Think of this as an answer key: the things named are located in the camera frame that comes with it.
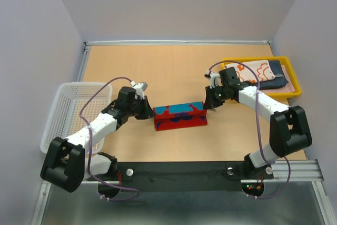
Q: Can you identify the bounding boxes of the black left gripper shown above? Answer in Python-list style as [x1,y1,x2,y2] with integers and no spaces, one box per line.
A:
[126,95,155,120]

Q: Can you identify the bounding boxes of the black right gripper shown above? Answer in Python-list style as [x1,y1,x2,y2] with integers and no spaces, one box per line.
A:
[203,83,229,109]

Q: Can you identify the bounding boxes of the red patterned towel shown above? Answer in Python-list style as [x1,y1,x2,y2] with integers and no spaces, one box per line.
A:
[153,101,207,131]

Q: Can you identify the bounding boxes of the orange white patterned towel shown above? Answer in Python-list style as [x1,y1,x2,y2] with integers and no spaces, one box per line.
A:
[224,60,276,83]

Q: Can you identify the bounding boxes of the dark blue-grey towel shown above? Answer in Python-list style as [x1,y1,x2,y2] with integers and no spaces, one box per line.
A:
[260,60,288,90]

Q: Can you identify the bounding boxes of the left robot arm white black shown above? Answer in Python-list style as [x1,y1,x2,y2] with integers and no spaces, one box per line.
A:
[40,82,155,192]

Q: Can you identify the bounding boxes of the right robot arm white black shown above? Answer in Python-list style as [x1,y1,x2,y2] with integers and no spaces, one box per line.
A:
[204,67,312,178]

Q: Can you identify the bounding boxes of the yellow plastic tray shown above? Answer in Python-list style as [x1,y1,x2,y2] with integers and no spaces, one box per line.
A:
[222,56,302,100]

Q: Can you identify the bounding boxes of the white plastic basket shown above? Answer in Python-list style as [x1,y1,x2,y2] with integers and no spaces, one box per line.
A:
[40,82,113,153]

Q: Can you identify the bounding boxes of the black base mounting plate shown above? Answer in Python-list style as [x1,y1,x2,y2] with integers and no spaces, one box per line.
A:
[100,161,273,193]

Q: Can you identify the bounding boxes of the pink folded towel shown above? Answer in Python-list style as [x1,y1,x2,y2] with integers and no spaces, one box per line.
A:
[263,65,295,99]

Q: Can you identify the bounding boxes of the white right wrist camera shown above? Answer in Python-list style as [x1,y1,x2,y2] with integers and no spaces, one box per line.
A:
[204,70,221,89]

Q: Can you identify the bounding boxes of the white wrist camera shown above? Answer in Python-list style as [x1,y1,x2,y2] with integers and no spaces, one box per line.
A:
[204,70,221,89]
[130,81,148,99]

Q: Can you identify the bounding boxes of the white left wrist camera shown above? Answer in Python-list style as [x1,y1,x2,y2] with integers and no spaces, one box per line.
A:
[130,81,148,99]

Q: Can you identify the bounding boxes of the aluminium back rail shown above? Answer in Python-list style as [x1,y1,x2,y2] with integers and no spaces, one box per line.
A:
[85,40,270,46]

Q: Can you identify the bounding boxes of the aluminium rail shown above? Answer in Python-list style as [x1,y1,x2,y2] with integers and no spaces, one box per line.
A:
[76,46,91,82]
[85,40,270,46]

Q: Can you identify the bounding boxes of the aluminium left side rail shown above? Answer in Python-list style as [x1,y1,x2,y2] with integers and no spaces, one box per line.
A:
[76,46,91,82]

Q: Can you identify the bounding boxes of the aluminium front rail frame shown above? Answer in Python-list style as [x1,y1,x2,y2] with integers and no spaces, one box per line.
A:
[42,159,324,184]

